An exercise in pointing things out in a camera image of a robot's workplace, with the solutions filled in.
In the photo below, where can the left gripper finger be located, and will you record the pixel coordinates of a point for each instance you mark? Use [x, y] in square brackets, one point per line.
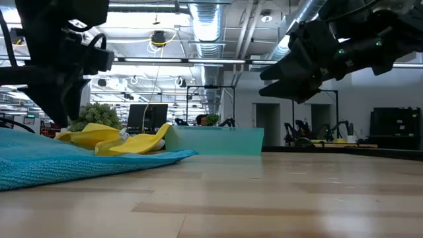
[49, 99]
[78, 94]

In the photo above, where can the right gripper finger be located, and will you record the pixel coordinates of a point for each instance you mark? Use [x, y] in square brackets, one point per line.
[294, 91]
[294, 69]

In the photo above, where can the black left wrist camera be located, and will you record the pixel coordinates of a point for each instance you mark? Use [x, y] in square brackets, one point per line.
[99, 61]

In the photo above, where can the black hanging camera unit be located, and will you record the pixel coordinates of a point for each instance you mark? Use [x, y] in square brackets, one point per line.
[158, 38]

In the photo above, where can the black aluminium rig frame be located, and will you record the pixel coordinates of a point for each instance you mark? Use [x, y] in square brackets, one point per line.
[330, 150]

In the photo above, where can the green plant in white pot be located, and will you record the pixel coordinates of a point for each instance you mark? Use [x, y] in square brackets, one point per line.
[96, 115]

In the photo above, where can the black metal gantry frame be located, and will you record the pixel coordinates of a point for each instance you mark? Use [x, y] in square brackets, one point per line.
[211, 87]
[330, 91]

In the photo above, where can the black storage cabinet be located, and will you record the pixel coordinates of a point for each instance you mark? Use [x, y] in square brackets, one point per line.
[395, 127]

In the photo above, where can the small leafy green plant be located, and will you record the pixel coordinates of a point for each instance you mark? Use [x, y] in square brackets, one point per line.
[213, 119]

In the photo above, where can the long LED light bar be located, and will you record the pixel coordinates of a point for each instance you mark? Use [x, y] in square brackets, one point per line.
[198, 61]

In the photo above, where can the teal translucent plastic bin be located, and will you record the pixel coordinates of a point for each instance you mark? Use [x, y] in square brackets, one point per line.
[215, 140]

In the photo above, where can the person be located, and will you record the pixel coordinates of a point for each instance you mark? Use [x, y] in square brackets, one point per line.
[201, 119]

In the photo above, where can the black background robot arm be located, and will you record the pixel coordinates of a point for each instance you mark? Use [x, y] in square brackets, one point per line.
[227, 123]
[181, 121]
[299, 129]
[340, 127]

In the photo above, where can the small cactus in white pot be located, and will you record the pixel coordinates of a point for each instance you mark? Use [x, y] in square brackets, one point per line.
[351, 137]

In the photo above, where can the red tool cart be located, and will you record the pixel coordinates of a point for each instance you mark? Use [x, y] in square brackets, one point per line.
[49, 129]

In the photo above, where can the corrugated silver air duct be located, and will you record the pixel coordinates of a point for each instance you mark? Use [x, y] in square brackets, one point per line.
[208, 26]

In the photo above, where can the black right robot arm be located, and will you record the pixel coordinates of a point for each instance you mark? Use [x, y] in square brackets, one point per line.
[396, 26]

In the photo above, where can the round white ceiling sensor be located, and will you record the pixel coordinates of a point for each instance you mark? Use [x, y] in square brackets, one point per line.
[266, 18]

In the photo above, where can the silver spiral air duct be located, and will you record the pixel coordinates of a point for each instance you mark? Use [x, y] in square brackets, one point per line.
[305, 10]

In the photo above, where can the black computer monitor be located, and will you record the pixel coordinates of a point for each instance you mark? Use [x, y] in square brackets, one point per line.
[155, 115]

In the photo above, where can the yellow microfiber towel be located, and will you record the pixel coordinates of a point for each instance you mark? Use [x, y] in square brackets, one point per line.
[138, 143]

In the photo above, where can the blue microfiber towel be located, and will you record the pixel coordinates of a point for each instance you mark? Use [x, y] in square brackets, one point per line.
[66, 158]

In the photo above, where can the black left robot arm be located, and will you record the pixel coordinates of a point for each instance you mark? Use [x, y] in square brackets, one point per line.
[59, 13]

